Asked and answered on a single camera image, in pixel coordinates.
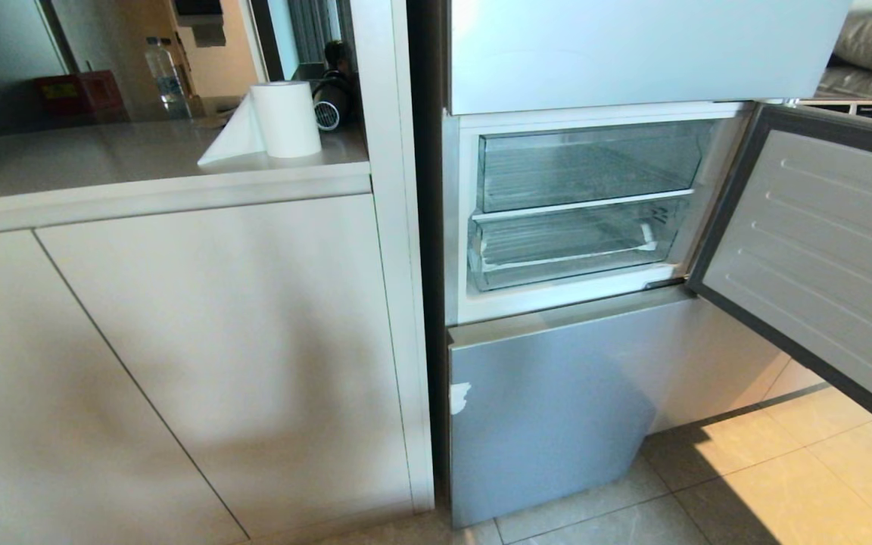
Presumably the silver lower fridge door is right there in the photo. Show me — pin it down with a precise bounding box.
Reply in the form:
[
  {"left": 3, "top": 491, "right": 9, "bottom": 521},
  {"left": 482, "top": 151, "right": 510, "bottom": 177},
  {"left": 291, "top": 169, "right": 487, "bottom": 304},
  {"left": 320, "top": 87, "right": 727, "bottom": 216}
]
[{"left": 448, "top": 286, "right": 791, "bottom": 529}]

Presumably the clear plastic water bottle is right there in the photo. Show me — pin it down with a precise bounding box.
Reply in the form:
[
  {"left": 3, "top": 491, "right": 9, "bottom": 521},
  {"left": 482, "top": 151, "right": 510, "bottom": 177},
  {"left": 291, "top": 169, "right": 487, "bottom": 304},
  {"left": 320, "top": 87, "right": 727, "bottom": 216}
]
[{"left": 145, "top": 36, "right": 192, "bottom": 120}]

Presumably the beige kitchen cabinet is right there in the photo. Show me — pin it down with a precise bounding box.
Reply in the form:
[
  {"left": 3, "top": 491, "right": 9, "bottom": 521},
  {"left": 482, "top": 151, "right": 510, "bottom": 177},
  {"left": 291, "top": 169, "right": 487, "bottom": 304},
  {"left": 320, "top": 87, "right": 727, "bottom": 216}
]
[{"left": 0, "top": 0, "right": 435, "bottom": 545}]

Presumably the white paper towel roll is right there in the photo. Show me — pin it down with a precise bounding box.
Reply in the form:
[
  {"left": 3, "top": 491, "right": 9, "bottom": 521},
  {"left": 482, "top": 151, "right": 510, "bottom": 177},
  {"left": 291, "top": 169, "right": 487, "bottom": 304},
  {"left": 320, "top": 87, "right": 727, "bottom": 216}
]
[{"left": 197, "top": 80, "right": 322, "bottom": 167}]

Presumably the silver refrigerator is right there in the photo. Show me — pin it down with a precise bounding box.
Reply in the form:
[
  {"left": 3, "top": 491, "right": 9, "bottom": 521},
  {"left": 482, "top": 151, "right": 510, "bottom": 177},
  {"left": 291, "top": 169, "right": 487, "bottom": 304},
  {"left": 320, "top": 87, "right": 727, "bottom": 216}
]
[{"left": 436, "top": 0, "right": 853, "bottom": 529}]

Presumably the black hair dryer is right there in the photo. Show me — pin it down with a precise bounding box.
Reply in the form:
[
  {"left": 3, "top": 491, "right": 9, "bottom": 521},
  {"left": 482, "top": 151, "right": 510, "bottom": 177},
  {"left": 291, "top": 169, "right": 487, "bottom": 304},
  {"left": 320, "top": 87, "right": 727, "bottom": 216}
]
[{"left": 311, "top": 39, "right": 357, "bottom": 132}]

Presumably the beige cabinet door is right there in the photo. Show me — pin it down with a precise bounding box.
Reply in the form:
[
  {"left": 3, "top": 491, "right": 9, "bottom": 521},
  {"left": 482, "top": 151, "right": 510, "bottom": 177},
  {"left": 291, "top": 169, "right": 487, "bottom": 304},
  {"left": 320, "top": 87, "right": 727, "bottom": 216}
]
[
  {"left": 33, "top": 194, "right": 414, "bottom": 540},
  {"left": 0, "top": 229, "right": 249, "bottom": 545}
]

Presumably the red box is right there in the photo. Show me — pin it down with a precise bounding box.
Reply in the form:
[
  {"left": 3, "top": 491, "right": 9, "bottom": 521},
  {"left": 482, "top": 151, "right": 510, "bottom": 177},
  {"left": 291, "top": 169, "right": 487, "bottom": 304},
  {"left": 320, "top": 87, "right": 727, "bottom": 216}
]
[{"left": 35, "top": 70, "right": 126, "bottom": 122}]

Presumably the silver upper fridge door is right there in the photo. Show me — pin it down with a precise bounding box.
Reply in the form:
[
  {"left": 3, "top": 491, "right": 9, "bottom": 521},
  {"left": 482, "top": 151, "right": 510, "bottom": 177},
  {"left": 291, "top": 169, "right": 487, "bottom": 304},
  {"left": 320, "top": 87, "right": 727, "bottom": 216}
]
[{"left": 447, "top": 0, "right": 853, "bottom": 116}]

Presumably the clear plastic fridge drawer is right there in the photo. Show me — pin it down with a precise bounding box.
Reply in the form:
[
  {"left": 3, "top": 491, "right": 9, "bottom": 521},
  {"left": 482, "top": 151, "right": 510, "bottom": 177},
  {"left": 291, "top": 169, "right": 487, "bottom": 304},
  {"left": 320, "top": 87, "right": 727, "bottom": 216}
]
[
  {"left": 467, "top": 195, "right": 691, "bottom": 293},
  {"left": 476, "top": 120, "right": 715, "bottom": 214}
]

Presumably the open silver fridge door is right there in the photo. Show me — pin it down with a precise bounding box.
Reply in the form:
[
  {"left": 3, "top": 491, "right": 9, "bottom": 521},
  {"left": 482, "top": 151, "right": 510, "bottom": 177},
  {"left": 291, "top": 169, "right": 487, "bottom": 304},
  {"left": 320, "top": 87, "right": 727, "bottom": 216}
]
[{"left": 687, "top": 104, "right": 872, "bottom": 447}]

